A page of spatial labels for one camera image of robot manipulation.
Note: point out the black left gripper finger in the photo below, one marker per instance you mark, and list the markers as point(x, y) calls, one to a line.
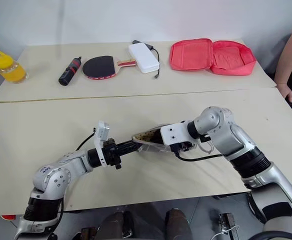
point(129, 151)
point(126, 145)

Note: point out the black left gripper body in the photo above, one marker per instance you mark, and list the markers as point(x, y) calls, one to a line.
point(110, 155)

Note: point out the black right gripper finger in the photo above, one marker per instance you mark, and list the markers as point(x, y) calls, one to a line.
point(158, 137)

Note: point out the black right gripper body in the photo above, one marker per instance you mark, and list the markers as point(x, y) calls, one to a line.
point(184, 148)

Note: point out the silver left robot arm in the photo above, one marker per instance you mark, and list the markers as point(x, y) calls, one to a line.
point(61, 170)

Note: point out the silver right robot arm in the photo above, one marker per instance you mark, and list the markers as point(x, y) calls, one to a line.
point(236, 140)

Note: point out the person's bare forearm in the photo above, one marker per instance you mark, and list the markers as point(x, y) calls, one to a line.
point(291, 57)

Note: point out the person's bare hand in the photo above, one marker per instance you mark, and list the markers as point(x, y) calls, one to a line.
point(284, 91)

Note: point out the white loop on right wrist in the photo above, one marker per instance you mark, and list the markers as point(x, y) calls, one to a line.
point(207, 147)

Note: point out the dark brown rounded shape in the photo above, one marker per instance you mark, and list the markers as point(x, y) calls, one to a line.
point(178, 225)

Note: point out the black table tennis paddle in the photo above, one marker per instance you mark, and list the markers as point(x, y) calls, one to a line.
point(98, 67)

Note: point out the black and red bottle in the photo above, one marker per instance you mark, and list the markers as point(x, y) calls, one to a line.
point(69, 71)

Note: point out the open red fabric case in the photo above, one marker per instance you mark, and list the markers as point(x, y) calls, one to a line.
point(211, 56)

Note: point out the red object under table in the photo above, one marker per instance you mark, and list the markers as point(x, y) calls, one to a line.
point(8, 217)

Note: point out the yellow lidded plastic jar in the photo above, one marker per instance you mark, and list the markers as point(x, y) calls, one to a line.
point(11, 70)

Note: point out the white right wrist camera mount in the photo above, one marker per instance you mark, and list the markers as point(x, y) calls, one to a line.
point(173, 132)

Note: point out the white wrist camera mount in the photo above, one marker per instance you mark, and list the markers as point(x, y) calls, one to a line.
point(103, 131)
point(173, 132)

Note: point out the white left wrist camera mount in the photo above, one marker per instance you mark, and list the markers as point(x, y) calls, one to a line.
point(103, 131)

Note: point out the grey metal bracket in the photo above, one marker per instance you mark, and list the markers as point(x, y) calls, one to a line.
point(227, 225)

